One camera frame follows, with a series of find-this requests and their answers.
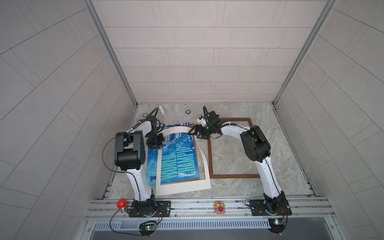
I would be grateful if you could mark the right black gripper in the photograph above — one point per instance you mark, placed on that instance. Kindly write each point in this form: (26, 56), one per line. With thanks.
(197, 126)

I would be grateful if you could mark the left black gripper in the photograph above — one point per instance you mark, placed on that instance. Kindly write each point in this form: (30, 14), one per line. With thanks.
(160, 142)

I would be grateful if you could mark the blue poster photo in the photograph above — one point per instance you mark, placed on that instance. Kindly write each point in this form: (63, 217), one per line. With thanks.
(180, 159)

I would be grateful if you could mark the brown wooden picture frame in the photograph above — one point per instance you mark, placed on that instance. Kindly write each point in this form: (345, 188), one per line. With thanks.
(211, 169)

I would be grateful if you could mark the cream white mat board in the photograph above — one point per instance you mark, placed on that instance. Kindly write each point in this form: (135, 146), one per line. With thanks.
(183, 187)

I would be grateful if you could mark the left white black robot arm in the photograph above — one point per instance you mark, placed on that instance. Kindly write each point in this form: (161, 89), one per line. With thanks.
(130, 155)

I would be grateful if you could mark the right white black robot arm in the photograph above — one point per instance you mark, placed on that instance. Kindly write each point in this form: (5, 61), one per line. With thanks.
(257, 148)

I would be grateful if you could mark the white cylinder tube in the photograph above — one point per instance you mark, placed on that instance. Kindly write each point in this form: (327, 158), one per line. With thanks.
(162, 110)

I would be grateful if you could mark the red emergency stop button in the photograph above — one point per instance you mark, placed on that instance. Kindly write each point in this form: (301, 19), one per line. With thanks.
(122, 205)

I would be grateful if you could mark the pink toy figure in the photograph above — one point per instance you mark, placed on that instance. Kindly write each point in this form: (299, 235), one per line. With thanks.
(219, 208)

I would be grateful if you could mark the left green circuit board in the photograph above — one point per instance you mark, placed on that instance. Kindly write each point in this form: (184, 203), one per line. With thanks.
(148, 228)

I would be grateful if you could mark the green circuit board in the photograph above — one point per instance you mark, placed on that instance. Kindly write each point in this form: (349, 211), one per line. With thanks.
(277, 226)
(148, 228)

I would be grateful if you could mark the right green circuit board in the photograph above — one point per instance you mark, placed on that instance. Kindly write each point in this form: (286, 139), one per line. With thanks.
(277, 226)

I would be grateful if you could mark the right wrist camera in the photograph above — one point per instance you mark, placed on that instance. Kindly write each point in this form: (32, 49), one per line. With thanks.
(203, 121)

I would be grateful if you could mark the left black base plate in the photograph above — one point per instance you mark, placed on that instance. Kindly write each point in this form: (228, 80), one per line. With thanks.
(163, 207)

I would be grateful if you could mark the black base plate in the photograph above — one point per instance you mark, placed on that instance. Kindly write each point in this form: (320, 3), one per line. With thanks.
(163, 207)
(258, 207)

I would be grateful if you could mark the white vented cable duct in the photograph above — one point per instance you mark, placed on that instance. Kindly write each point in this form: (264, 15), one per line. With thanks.
(202, 224)

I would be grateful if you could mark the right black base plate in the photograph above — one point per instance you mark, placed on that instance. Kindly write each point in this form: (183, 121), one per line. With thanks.
(258, 207)

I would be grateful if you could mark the aluminium front rail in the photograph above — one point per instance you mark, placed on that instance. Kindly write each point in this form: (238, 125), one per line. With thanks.
(202, 208)

